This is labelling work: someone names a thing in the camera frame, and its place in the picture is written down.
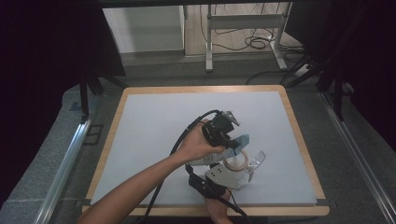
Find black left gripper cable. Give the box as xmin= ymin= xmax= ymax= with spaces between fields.
xmin=136 ymin=109 xmax=222 ymax=224

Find white and blue pouch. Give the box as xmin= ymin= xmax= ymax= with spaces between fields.
xmin=188 ymin=133 xmax=251 ymax=167

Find white table mat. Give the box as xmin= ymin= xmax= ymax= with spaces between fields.
xmin=90 ymin=91 xmax=318 ymax=207

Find black curtain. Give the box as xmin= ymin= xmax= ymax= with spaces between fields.
xmin=285 ymin=0 xmax=396 ymax=155
xmin=0 ymin=0 xmax=126 ymax=206

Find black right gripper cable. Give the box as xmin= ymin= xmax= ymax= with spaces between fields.
xmin=185 ymin=164 xmax=252 ymax=224

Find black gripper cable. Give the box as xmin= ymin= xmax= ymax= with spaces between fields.
xmin=185 ymin=164 xmax=252 ymax=224
xmin=136 ymin=109 xmax=222 ymax=224

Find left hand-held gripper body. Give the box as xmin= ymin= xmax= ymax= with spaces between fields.
xmin=202 ymin=110 xmax=241 ymax=147

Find black tripod stand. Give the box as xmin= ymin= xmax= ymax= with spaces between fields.
xmin=78 ymin=69 xmax=129 ymax=121
xmin=279 ymin=50 xmax=347 ymax=123

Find white power strip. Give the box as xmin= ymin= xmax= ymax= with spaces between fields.
xmin=292 ymin=63 xmax=313 ymax=78

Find person's right hand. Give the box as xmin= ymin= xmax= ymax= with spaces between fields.
xmin=204 ymin=190 xmax=233 ymax=220

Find white cabinet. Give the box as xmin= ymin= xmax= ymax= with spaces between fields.
xmin=102 ymin=5 xmax=186 ymax=54

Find black floor cables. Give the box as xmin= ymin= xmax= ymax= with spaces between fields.
xmin=199 ymin=3 xmax=305 ymax=53

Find person's left hand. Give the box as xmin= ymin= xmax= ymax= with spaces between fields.
xmin=177 ymin=120 xmax=226 ymax=164

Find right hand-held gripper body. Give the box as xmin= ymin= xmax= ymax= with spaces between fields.
xmin=186 ymin=163 xmax=247 ymax=200

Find white metal desk frame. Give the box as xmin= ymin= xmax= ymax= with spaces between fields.
xmin=205 ymin=2 xmax=290 ymax=73

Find aluminium rail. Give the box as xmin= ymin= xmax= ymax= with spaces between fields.
xmin=319 ymin=91 xmax=396 ymax=224
xmin=33 ymin=95 xmax=101 ymax=224

